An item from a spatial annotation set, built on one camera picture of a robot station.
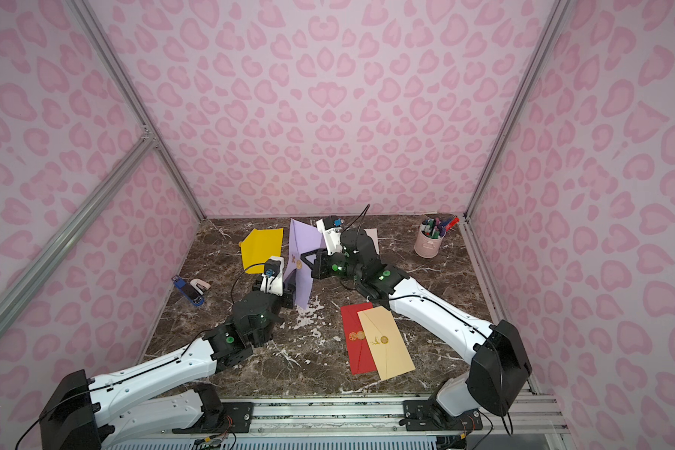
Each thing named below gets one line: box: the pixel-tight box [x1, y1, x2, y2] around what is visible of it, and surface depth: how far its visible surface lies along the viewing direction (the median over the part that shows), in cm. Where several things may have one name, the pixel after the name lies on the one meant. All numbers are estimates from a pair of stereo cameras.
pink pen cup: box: [414, 223, 447, 258], surface depth 103 cm
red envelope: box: [340, 301, 377, 375], surface depth 88 cm
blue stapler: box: [170, 274, 211, 307], surface depth 99 cm
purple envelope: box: [283, 218, 327, 310], surface depth 73 cm
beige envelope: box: [357, 305, 416, 381], surface depth 88 cm
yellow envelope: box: [240, 227, 285, 274], surface depth 113 cm
